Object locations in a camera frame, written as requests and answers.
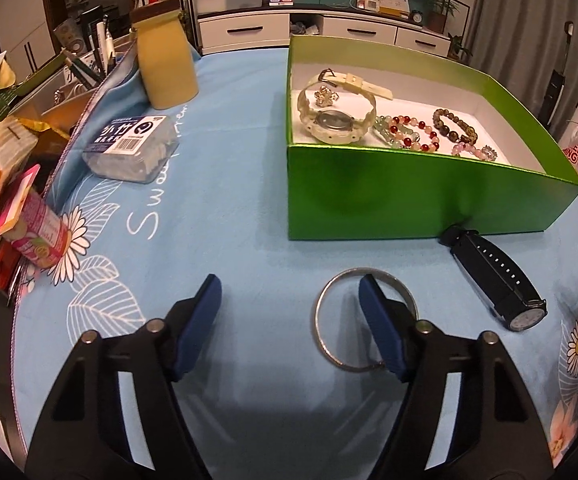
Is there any black stick vacuum cleaner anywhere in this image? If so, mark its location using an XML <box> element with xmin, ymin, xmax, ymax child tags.
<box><xmin>539</xmin><ymin>21</ymin><xmax>576</xmax><ymax>126</ymax></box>

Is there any yellow bottle with brown lid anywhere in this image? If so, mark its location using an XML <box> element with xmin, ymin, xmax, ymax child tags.
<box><xmin>129</xmin><ymin>0</ymin><xmax>200</xmax><ymax>110</ymax></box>

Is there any small floor potted plant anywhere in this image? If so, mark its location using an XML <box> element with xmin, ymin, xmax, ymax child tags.
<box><xmin>446</xmin><ymin>32</ymin><xmax>472</xmax><ymax>61</ymax></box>

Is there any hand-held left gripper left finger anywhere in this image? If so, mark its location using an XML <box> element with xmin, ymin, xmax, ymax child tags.
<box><xmin>24</xmin><ymin>274</ymin><xmax>223</xmax><ymax>480</ymax></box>

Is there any pale green jade bracelet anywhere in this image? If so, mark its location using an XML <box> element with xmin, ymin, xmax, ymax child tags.
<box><xmin>373</xmin><ymin>115</ymin><xmax>417</xmax><ymax>150</ymax></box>

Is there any silver bangle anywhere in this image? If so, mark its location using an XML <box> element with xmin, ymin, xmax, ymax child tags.
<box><xmin>314</xmin><ymin>266</ymin><xmax>420</xmax><ymax>373</ymax></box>

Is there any grey curtain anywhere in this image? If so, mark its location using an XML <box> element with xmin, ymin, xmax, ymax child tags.
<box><xmin>469</xmin><ymin>0</ymin><xmax>578</xmax><ymax>126</ymax></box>

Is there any blue floral tablecloth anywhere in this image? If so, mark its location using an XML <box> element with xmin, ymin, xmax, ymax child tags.
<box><xmin>12</xmin><ymin>42</ymin><xmax>578</xmax><ymax>480</ymax></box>

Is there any white marker pen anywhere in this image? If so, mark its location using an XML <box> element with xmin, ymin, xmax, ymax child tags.
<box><xmin>96</xmin><ymin>20</ymin><xmax>115</xmax><ymax>73</ymax></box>

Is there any brown bead bracelet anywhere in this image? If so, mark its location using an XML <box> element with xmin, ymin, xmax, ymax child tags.
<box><xmin>431</xmin><ymin>108</ymin><xmax>478</xmax><ymax>144</ymax></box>

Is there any clear cotton swab box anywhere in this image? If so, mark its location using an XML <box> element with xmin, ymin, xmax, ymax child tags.
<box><xmin>82</xmin><ymin>114</ymin><xmax>180</xmax><ymax>185</ymax></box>

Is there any white wrist watch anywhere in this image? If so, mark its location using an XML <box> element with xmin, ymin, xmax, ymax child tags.
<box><xmin>296</xmin><ymin>69</ymin><xmax>394</xmax><ymax>147</ymax></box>

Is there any potted plant in brown pot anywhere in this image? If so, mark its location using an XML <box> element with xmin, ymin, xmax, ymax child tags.
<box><xmin>426</xmin><ymin>0</ymin><xmax>457</xmax><ymax>33</ymax></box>

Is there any red and pink bead bracelet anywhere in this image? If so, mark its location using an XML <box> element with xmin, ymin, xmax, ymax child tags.
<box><xmin>388</xmin><ymin>115</ymin><xmax>442</xmax><ymax>153</ymax></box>

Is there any green cardboard box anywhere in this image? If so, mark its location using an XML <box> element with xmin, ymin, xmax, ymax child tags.
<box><xmin>285</xmin><ymin>34</ymin><xmax>578</xmax><ymax>242</ymax></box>

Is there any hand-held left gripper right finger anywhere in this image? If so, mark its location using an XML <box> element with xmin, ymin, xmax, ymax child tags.
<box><xmin>358</xmin><ymin>273</ymin><xmax>556</xmax><ymax>480</ymax></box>

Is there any pink drink carton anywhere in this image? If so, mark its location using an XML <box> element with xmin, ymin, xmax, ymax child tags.
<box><xmin>0</xmin><ymin>164</ymin><xmax>72</xmax><ymax>270</ymax></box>

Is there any white television cabinet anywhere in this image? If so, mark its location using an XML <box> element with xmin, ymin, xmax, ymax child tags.
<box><xmin>196</xmin><ymin>2</ymin><xmax>452</xmax><ymax>58</ymax></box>

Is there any white desk calendar card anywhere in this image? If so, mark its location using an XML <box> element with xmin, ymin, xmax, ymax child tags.
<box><xmin>375</xmin><ymin>0</ymin><xmax>412</xmax><ymax>17</ymax></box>

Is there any black wrist watch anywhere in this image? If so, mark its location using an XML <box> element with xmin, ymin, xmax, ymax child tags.
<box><xmin>438</xmin><ymin>225</ymin><xmax>548</xmax><ymax>333</ymax></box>

